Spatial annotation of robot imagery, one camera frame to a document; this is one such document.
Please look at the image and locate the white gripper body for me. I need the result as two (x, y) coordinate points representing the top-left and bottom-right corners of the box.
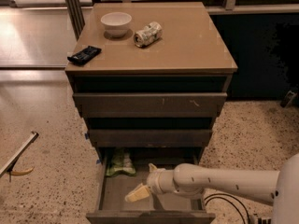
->
(147, 169), (178, 194)

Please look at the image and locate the green rice chip bag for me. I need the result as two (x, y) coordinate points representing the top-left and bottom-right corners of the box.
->
(106, 148), (136, 177)

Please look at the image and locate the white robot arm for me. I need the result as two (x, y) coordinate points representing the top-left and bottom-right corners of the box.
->
(125, 154), (299, 224)

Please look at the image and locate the open bottom drawer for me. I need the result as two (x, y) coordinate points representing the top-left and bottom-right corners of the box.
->
(86, 147), (215, 224)

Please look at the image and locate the middle drawer front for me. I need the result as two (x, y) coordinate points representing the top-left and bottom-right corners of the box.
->
(89, 129), (212, 147)

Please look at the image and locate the brown drawer cabinet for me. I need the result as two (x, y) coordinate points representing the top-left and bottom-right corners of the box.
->
(64, 1), (238, 161)

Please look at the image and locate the top drawer front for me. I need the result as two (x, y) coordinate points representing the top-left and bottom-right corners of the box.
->
(73, 92), (227, 118)

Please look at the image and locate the power strip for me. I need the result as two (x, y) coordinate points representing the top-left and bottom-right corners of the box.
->
(249, 213), (273, 224)

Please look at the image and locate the black snack bar wrapper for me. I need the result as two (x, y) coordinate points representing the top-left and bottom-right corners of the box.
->
(67, 46), (102, 65)

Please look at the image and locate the crushed silver can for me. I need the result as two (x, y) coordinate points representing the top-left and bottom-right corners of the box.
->
(134, 21), (163, 48)

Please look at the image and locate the metal bar with yellow hook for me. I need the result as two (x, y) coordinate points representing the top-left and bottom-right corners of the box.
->
(0, 131), (39, 178)

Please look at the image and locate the white ceramic bowl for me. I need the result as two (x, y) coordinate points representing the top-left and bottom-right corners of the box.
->
(100, 12), (132, 37)

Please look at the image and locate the small dark floor object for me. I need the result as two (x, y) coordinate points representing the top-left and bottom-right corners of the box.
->
(280, 91), (297, 107)

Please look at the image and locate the black floor cable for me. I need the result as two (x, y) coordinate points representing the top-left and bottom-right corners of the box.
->
(204, 192), (251, 224)

